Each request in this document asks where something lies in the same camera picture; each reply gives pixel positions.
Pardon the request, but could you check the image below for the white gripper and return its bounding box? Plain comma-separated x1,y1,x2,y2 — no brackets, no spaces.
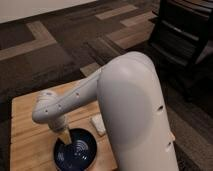
48,116,72,145

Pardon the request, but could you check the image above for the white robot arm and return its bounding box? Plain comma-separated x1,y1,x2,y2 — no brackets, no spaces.
32,51,179,171

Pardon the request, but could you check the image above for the dark blue ceramic bowl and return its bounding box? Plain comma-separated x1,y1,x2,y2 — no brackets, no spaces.
53,128,97,171

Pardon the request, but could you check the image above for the white sponge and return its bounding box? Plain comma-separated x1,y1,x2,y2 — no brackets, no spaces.
91,114,106,136

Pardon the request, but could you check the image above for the black chair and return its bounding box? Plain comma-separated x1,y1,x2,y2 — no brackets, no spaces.
148,0,213,101

